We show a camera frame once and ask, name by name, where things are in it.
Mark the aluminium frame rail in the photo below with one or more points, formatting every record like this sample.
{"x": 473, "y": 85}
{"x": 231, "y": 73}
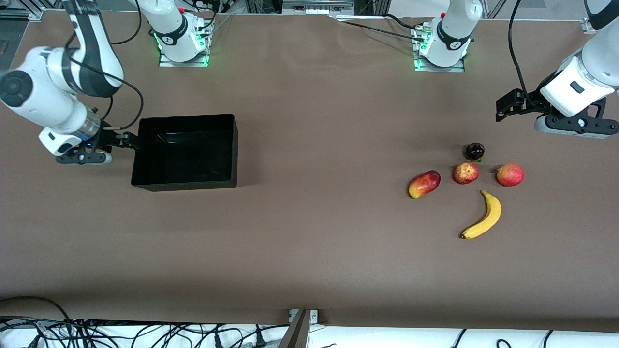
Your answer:
{"x": 19, "y": 12}

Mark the yellow banana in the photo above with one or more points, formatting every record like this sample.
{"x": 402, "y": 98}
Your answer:
{"x": 492, "y": 212}

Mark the brown table cover sheet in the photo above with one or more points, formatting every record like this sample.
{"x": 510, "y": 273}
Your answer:
{"x": 309, "y": 241}

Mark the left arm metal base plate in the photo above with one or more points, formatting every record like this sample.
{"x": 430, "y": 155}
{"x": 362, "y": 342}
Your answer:
{"x": 440, "y": 69}

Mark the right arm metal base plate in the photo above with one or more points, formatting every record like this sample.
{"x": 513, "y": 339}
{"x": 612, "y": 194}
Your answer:
{"x": 184, "y": 64}

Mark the aluminium profile post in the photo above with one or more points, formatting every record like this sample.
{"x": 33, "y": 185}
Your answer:
{"x": 296, "y": 333}

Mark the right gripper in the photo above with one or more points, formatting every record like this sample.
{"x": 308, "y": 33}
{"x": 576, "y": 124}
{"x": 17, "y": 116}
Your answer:
{"x": 107, "y": 137}

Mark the metal corner bracket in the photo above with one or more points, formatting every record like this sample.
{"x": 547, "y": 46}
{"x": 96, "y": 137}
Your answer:
{"x": 587, "y": 25}

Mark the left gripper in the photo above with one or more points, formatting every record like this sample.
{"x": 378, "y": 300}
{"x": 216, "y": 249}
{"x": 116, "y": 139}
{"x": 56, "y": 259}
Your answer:
{"x": 531, "y": 102}

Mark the red yellow apple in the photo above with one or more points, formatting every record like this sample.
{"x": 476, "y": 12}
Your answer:
{"x": 465, "y": 173}

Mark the black plastic box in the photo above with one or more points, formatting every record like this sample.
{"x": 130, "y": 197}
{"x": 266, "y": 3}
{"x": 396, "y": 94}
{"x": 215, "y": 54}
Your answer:
{"x": 184, "y": 157}

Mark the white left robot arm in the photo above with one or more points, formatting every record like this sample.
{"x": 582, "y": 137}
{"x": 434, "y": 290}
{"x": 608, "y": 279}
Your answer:
{"x": 454, "y": 29}

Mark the red yellow mango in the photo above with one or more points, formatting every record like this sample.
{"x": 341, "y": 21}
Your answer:
{"x": 424, "y": 184}

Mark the pink red apple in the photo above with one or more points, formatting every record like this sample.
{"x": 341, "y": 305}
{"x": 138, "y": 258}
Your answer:
{"x": 510, "y": 175}

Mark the small metal bracket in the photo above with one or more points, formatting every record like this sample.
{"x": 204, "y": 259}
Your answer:
{"x": 313, "y": 316}

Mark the white power strip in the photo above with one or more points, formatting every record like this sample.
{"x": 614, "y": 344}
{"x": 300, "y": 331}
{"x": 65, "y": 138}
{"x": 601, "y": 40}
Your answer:
{"x": 316, "y": 9}

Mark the dark purple mangosteen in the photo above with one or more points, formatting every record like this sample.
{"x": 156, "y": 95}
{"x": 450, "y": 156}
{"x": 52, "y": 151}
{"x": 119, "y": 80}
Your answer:
{"x": 474, "y": 151}

